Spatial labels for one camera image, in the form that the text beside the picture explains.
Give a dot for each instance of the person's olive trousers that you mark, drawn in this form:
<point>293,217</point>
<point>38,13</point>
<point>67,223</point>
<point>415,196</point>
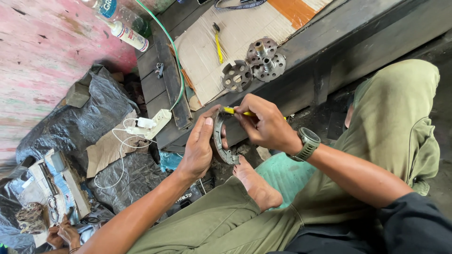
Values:
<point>388,123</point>

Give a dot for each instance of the grey stone block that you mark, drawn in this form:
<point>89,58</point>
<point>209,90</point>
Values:
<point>77,94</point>

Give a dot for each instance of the olive green wrist watch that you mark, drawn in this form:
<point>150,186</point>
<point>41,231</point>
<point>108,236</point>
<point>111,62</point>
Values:
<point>308,143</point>

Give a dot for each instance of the person's left hand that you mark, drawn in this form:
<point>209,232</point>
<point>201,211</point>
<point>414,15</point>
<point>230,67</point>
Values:
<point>196,151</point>

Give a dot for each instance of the open carton with tools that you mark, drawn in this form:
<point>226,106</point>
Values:
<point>56,183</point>

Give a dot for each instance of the grey curved metal brake shoe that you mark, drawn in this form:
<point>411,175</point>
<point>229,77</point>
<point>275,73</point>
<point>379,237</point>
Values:
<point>218,141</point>

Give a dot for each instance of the camouflage cloth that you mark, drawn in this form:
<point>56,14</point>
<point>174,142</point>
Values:
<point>31,218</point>

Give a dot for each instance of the blue plastic bag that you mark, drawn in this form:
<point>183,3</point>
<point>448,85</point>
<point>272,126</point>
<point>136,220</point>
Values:
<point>170,161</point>

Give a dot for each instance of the white glue bottle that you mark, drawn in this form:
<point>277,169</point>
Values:
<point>129,35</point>

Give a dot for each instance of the black plastic sheet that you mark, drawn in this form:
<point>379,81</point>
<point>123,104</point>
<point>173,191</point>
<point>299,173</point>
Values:
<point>84,120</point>
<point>134,180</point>

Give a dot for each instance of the clear plastic bottle blue label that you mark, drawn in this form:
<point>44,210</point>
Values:
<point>118,12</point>

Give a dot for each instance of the green plastic stool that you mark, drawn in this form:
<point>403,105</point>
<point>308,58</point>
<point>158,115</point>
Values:
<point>282,174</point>

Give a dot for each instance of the person's bare foot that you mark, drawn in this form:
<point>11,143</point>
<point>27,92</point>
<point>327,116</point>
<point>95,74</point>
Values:
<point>257,187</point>

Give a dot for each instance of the black box white print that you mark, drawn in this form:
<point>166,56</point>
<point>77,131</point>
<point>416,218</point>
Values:
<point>185,201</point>

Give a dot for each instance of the dark slotted metal clutch plate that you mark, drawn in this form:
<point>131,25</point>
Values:
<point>236,77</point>

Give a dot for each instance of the white power strip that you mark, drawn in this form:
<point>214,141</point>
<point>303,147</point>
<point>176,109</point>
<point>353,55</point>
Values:
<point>160,121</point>

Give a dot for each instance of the person's right hand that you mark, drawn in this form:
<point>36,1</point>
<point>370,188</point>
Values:
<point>270,127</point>

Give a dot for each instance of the person's dark shirt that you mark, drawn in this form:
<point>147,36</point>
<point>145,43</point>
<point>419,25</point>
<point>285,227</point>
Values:
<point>416,229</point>

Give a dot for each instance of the torn brown cardboard piece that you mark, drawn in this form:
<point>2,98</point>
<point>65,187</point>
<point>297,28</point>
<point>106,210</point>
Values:
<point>106,151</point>

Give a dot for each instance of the flat cardboard sheet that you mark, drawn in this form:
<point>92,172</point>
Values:
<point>240,28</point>

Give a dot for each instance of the perforated metal hub silver centre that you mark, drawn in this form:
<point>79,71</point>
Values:
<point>270,67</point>

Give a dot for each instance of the small metal clip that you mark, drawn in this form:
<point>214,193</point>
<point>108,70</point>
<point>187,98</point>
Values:
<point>159,70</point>

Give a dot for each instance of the perforated metal hub brass centre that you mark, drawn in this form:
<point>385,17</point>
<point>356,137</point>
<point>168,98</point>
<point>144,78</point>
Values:
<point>261,49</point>

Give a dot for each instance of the white charger plug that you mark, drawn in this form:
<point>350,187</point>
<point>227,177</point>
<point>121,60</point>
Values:
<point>146,122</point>

